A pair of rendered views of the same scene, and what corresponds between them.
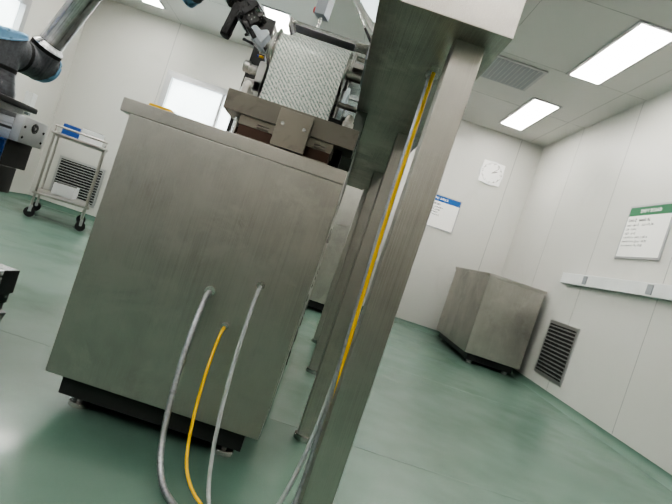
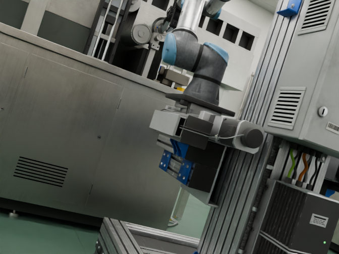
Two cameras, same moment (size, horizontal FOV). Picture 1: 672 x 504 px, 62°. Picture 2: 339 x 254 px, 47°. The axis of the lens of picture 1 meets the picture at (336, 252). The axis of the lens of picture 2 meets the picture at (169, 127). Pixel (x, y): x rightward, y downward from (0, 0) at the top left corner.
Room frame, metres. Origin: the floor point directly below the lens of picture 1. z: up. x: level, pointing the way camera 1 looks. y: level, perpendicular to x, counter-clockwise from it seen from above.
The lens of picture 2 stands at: (2.66, 2.73, 0.68)
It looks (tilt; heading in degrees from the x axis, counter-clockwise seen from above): 0 degrees down; 247
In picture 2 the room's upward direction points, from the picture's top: 18 degrees clockwise
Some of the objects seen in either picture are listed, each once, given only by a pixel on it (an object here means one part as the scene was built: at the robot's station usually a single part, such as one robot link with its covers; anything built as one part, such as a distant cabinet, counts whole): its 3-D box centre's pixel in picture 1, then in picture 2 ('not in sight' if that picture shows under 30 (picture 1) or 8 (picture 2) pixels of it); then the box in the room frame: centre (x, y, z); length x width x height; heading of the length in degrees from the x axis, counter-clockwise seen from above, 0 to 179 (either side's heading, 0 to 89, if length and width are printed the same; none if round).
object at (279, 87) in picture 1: (294, 105); (155, 59); (1.84, 0.28, 1.08); 0.23 x 0.01 x 0.18; 91
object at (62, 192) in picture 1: (70, 175); not in sight; (6.04, 2.96, 0.51); 0.91 x 0.58 x 1.02; 25
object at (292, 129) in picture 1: (292, 131); not in sight; (1.63, 0.23, 0.96); 0.10 x 0.03 x 0.11; 91
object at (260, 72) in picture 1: (245, 104); (150, 57); (1.93, 0.45, 1.05); 0.06 x 0.05 x 0.31; 91
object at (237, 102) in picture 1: (293, 124); (165, 77); (1.72, 0.25, 1.00); 0.40 x 0.16 x 0.06; 91
